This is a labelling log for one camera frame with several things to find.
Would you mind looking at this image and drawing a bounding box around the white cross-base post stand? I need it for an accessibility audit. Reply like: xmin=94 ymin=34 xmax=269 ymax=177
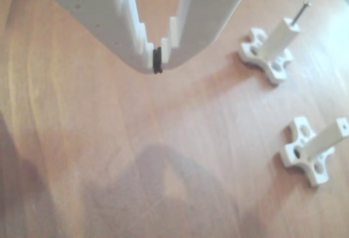
xmin=278 ymin=116 xmax=349 ymax=187
xmin=239 ymin=16 xmax=300 ymax=86

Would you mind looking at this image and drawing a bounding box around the small metal screw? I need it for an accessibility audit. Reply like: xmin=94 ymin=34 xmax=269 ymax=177
xmin=291 ymin=1 xmax=313 ymax=27

